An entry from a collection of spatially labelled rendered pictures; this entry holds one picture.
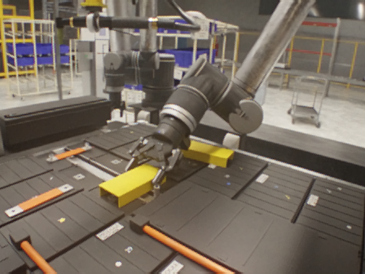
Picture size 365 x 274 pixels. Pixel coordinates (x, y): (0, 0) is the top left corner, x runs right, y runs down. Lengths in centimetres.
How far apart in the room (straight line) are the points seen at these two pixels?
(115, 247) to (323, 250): 37
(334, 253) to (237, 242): 18
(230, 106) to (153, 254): 47
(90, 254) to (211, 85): 52
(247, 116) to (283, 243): 39
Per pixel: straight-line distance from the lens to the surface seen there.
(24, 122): 94
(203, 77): 74
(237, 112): 78
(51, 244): 52
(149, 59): 162
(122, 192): 59
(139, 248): 48
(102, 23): 112
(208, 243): 49
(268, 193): 68
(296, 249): 53
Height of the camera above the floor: 134
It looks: 20 degrees down
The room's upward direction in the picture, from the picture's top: 4 degrees clockwise
